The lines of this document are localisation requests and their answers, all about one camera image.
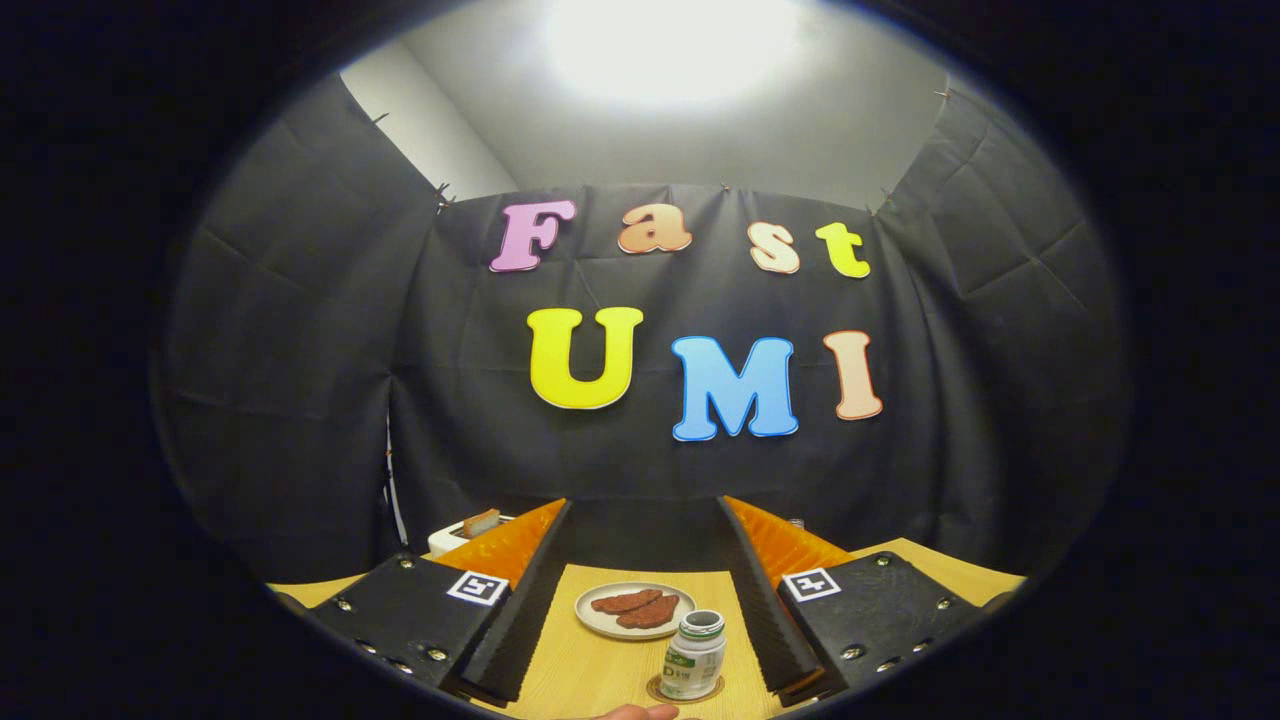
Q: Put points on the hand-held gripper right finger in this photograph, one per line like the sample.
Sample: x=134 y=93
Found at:
x=765 y=610

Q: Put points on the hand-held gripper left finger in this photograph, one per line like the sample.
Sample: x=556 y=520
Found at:
x=525 y=610

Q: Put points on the white juice bottle green label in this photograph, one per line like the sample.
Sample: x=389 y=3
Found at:
x=692 y=660

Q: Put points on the round cork coaster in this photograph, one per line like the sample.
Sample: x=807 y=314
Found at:
x=653 y=689

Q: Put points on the white round plate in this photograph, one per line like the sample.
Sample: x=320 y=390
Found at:
x=610 y=627

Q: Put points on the red meat slice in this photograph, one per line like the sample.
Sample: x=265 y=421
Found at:
x=620 y=602
x=655 y=614

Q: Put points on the wooden table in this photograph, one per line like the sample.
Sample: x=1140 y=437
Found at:
x=590 y=680

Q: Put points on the brown toast slice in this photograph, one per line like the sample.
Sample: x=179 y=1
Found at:
x=480 y=523

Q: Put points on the white toaster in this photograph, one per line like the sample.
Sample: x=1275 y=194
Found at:
x=445 y=541

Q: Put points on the black backdrop cloth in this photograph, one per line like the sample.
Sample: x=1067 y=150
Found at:
x=300 y=350

